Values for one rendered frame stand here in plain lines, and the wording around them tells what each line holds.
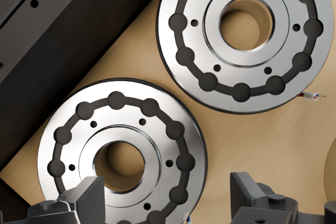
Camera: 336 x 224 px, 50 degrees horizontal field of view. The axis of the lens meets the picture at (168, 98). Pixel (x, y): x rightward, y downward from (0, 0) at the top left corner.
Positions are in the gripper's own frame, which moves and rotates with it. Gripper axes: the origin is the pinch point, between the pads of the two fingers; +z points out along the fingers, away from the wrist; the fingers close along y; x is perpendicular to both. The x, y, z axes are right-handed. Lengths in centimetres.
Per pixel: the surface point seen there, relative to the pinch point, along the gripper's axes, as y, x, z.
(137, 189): -1.9, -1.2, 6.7
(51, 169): -7.2, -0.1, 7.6
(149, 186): -1.2, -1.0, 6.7
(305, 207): 8.9, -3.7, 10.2
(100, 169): -4.3, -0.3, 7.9
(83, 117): -5.1, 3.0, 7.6
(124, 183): -2.9, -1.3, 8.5
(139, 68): -1.9, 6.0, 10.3
